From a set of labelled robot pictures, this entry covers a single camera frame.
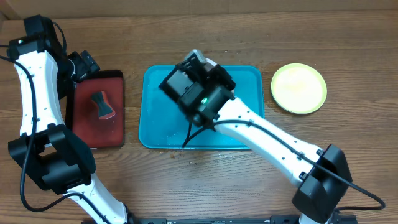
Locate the black and pink sponge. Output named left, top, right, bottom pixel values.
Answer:
left=90, top=91, right=116, bottom=120

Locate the yellow-green plate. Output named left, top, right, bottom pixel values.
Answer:
left=271, top=63, right=327, bottom=114

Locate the white pink plate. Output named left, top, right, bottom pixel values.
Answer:
left=206, top=58, right=217, bottom=67

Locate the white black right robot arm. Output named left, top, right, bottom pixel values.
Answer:
left=159, top=56, right=352, bottom=223

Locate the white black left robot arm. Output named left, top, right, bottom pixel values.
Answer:
left=6, top=15, right=135, bottom=223

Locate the teal plastic tray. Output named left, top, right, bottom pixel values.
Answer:
left=139, top=65, right=264, bottom=151

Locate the dark red-lined small tray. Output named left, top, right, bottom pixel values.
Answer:
left=65, top=70, right=124, bottom=148

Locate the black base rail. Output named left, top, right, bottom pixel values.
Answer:
left=133, top=214, right=358, bottom=224

